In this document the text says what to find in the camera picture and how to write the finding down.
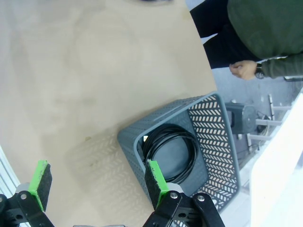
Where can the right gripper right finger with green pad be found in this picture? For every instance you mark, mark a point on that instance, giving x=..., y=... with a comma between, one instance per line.
x=156, y=182

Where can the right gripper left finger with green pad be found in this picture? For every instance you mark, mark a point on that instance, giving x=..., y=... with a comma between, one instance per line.
x=35, y=184

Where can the person's left forearm green sleeve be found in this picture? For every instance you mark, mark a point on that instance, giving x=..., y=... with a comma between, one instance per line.
x=284, y=67

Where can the person's left hand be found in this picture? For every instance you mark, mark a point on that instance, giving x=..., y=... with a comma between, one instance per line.
x=245, y=69

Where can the grey perforated plastic basket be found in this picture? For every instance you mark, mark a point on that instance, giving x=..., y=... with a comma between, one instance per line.
x=154, y=118

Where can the dark grey speaker box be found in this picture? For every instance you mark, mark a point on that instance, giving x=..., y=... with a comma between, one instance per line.
x=246, y=118

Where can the white board panel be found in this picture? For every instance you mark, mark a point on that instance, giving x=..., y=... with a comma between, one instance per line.
x=279, y=177

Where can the black wristwatch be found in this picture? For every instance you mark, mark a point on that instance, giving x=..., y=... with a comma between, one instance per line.
x=259, y=74

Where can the person in green sweater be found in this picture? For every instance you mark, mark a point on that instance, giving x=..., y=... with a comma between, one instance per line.
x=220, y=21

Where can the person's green jacket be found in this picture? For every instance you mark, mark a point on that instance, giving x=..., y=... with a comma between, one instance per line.
x=272, y=23

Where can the white metal frame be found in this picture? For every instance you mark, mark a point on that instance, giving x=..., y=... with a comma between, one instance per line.
x=267, y=122

